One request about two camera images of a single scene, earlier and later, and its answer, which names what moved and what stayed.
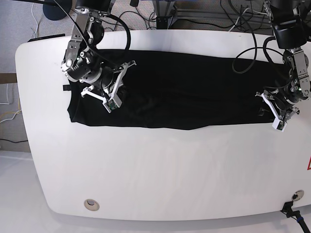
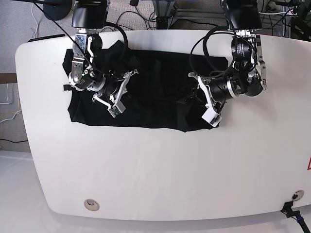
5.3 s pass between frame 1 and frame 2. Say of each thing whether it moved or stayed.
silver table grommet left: stayed
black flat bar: stayed
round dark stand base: stayed
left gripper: moved
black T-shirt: moved
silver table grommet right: stayed
